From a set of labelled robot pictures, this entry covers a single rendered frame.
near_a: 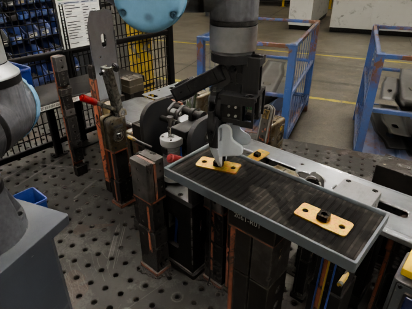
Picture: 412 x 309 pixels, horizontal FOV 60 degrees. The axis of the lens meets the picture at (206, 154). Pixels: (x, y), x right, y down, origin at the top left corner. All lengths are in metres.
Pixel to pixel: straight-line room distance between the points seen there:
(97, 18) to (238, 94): 0.96
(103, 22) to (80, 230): 0.77
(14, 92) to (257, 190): 0.45
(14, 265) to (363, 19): 8.50
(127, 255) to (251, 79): 0.76
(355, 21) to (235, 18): 8.27
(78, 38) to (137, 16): 1.35
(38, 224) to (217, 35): 0.45
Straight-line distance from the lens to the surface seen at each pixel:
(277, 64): 3.89
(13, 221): 0.68
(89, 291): 1.11
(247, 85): 0.59
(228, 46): 0.57
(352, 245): 0.56
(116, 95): 1.20
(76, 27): 1.75
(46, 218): 0.72
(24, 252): 0.67
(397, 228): 0.89
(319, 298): 0.89
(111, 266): 1.16
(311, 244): 0.54
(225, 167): 0.69
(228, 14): 0.56
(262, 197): 0.62
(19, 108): 0.71
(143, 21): 0.42
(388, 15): 8.80
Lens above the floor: 1.52
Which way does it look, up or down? 29 degrees down
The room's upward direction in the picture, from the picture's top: straight up
